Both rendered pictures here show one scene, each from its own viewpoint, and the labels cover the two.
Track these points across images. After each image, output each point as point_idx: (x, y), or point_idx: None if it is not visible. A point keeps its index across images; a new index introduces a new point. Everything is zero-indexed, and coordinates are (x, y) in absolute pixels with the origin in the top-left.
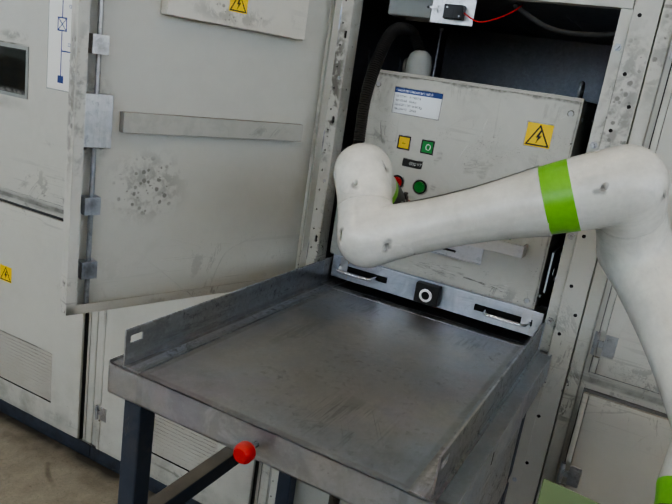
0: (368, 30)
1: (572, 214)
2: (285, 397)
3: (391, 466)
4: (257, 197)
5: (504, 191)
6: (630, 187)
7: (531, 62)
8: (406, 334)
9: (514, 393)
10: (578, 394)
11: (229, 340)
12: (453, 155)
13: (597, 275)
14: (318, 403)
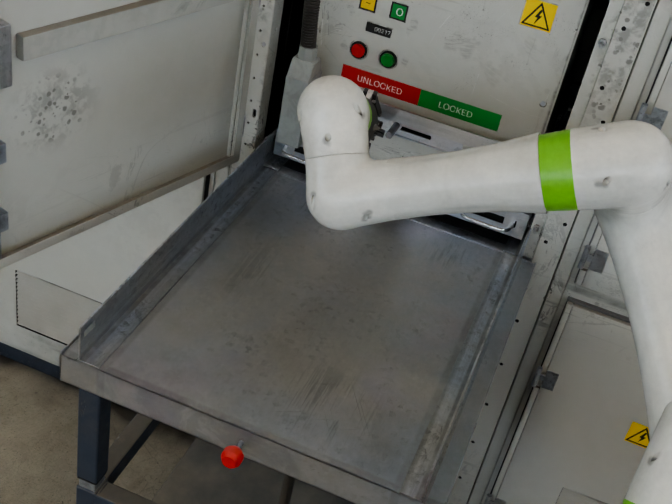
0: None
1: (571, 202)
2: (260, 380)
3: (380, 462)
4: (181, 80)
5: (500, 170)
6: (633, 183)
7: None
8: (374, 250)
9: (495, 334)
10: (561, 302)
11: (179, 294)
12: (431, 26)
13: None
14: (296, 384)
